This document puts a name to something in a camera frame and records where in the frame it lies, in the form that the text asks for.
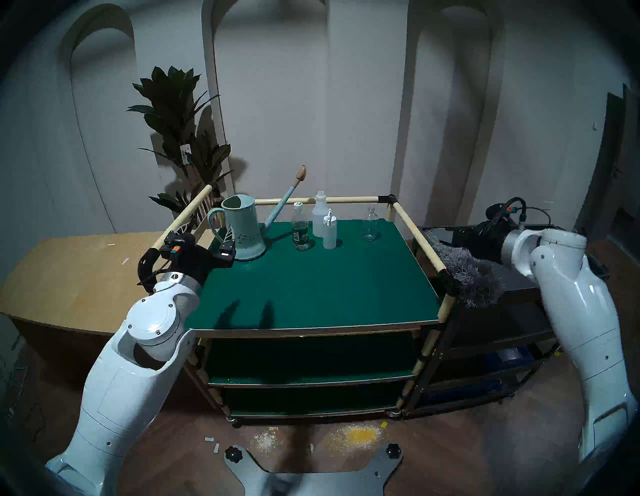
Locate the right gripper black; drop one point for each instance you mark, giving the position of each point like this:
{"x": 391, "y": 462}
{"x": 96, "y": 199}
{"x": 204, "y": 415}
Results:
{"x": 482, "y": 244}

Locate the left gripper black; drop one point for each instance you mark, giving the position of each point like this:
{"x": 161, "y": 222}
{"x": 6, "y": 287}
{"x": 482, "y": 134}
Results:
{"x": 200, "y": 265}

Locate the grey fluffy duster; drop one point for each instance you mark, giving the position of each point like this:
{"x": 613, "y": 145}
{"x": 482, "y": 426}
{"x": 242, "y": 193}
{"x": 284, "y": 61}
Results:
{"x": 470, "y": 275}

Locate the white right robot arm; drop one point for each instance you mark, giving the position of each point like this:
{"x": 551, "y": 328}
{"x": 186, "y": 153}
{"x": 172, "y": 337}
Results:
{"x": 575, "y": 310}

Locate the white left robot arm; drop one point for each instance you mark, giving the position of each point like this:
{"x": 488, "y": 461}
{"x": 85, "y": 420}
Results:
{"x": 120, "y": 390}

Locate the green shelf cart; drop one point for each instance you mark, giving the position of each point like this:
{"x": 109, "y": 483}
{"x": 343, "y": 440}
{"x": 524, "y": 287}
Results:
{"x": 325, "y": 280}

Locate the light blue watering can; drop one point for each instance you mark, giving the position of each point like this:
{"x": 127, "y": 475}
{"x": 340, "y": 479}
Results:
{"x": 245, "y": 220}

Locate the black utility cart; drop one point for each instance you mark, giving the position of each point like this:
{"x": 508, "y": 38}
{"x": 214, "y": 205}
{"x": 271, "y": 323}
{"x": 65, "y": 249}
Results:
{"x": 520, "y": 290}

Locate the white plant tag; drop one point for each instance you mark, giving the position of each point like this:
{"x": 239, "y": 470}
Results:
{"x": 185, "y": 150}

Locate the green label water bottle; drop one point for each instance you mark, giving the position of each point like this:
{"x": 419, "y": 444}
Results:
{"x": 300, "y": 235}

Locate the small clear empty bottle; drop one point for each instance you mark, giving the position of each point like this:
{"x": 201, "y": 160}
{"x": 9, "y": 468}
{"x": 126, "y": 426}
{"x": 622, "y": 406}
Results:
{"x": 370, "y": 227}

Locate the blue plastic bin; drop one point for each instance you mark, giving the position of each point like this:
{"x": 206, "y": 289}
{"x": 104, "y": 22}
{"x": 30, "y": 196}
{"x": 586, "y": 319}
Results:
{"x": 462, "y": 393}
{"x": 507, "y": 357}

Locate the white opaque plastic bottle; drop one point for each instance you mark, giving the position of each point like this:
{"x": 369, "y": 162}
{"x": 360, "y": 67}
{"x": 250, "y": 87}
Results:
{"x": 319, "y": 215}

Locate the tall dark leafy plant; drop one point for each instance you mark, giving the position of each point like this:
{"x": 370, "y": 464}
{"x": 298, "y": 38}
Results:
{"x": 170, "y": 100}

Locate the dark door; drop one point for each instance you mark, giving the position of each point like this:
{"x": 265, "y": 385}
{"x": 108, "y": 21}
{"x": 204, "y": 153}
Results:
{"x": 612, "y": 160}

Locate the black star knob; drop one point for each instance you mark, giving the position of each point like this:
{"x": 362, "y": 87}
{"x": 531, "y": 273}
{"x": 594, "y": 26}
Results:
{"x": 393, "y": 450}
{"x": 233, "y": 454}

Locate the yellow powder spill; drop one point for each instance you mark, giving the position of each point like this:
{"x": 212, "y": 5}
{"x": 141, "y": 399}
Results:
{"x": 360, "y": 435}

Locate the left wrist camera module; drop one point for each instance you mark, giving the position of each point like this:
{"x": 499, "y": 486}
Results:
{"x": 175, "y": 251}

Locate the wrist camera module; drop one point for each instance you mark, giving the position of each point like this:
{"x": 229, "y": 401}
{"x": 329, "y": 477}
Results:
{"x": 497, "y": 211}
{"x": 175, "y": 251}

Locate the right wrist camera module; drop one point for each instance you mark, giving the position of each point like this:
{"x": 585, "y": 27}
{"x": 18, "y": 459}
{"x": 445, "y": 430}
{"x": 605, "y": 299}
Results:
{"x": 497, "y": 211}

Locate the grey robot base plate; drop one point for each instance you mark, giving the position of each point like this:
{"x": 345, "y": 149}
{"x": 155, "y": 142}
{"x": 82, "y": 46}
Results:
{"x": 310, "y": 482}

